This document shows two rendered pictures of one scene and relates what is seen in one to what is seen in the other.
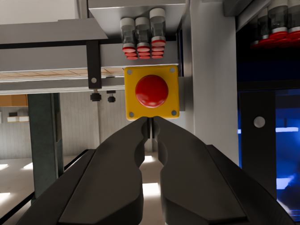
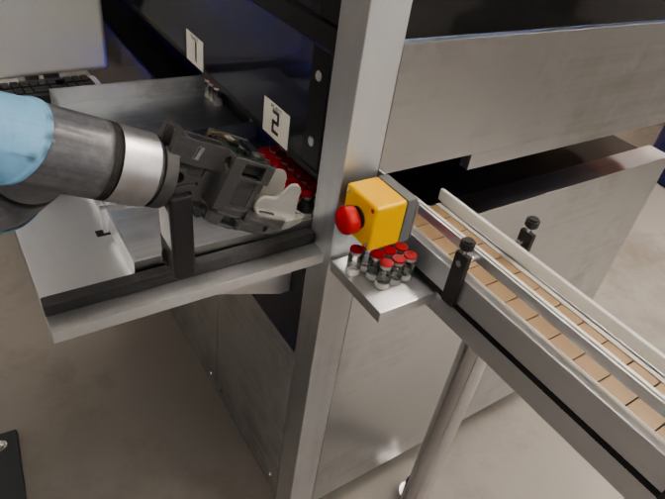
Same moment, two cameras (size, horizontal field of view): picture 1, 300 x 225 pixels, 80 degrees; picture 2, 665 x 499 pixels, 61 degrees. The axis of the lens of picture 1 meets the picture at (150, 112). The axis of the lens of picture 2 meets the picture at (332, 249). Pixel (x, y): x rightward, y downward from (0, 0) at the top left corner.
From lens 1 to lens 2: 0.68 m
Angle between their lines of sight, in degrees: 62
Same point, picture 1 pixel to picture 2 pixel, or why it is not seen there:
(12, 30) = (522, 391)
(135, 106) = (368, 215)
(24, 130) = not seen: outside the picture
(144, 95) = (343, 222)
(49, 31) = (486, 351)
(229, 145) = (328, 134)
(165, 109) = (352, 197)
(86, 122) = not seen: outside the picture
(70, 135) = not seen: outside the picture
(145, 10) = (355, 279)
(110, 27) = (407, 294)
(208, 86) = (331, 191)
